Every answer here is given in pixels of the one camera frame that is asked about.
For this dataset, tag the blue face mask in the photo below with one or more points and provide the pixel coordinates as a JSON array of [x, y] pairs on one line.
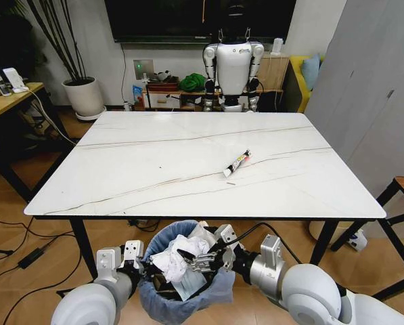
[[189, 284]]

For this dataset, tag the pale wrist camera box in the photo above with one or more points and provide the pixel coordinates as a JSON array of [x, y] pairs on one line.
[[134, 252], [227, 237]]

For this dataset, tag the clear plastic wrapper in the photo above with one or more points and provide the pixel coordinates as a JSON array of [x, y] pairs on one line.
[[198, 232]]

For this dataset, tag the green cloth bundle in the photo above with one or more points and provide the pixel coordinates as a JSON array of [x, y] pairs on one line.
[[192, 82]]

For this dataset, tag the yellow sofa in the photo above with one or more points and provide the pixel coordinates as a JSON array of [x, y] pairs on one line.
[[298, 91]]

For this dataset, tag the low wooden shelf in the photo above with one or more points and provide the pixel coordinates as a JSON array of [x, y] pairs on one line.
[[174, 96]]

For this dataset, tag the white marble table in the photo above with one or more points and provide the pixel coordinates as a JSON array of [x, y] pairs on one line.
[[174, 162]]

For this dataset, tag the trash bin with blue bag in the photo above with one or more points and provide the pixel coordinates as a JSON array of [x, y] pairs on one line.
[[191, 306]]

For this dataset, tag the wooden side cabinet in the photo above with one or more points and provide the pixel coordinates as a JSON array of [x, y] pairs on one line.
[[272, 72]]

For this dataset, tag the blue paper packet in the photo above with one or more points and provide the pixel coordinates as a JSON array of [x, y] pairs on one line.
[[137, 94]]

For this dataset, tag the white charging stand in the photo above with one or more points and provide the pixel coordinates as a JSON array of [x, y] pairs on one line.
[[15, 79]]

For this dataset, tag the panda plush toy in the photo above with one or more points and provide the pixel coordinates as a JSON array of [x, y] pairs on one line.
[[162, 77]]

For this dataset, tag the grey wall socket plate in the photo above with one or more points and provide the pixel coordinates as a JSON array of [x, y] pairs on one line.
[[142, 69]]

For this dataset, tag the white humanoid robot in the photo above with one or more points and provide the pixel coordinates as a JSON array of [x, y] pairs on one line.
[[233, 64]]

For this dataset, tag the light blue cushion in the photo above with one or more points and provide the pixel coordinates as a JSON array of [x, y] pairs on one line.
[[310, 71]]

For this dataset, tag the small white device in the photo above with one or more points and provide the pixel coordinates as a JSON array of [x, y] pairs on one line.
[[276, 46]]

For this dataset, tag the tall dark plant stems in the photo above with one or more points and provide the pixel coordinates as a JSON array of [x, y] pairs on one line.
[[57, 37]]

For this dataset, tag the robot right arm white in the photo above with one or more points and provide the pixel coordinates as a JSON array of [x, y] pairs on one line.
[[310, 291]]

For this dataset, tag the black power adapter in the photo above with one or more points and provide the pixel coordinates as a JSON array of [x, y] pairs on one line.
[[32, 258]]

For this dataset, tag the white plant pot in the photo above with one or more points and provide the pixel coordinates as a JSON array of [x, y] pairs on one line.
[[84, 98]]

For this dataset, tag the white toothpaste tube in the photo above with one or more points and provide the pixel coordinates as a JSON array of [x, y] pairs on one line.
[[237, 163]]

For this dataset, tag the wooden desk black frame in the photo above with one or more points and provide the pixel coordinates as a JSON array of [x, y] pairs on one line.
[[5, 105]]

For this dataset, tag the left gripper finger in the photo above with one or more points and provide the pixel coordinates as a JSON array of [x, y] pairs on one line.
[[147, 261], [151, 276]]

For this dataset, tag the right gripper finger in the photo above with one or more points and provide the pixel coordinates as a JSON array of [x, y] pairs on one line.
[[201, 262], [212, 237]]

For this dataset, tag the dark leafy plant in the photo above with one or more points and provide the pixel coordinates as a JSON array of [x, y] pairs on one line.
[[9, 37]]

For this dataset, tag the grey wardrobe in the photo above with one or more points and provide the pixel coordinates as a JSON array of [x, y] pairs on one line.
[[367, 94]]

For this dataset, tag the wooden stool black frame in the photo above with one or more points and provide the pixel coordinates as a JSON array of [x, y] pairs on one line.
[[396, 216]]

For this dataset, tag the crumpled white tissue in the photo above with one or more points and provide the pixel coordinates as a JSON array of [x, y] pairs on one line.
[[178, 257]]

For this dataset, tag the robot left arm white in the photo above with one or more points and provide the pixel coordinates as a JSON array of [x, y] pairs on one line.
[[86, 301]]

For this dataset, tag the black wall television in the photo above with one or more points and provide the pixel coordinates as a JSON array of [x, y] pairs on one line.
[[174, 20]]

